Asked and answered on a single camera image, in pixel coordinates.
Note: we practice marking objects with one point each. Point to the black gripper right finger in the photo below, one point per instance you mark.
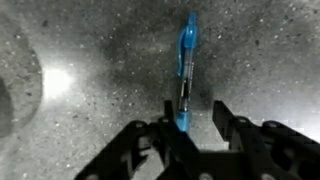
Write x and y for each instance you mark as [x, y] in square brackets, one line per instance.
[260, 150]

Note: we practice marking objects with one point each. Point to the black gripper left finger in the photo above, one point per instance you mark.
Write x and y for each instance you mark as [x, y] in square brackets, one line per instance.
[166, 150]

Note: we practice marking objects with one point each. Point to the blue pen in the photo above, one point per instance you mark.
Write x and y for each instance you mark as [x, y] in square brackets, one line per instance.
[190, 36]

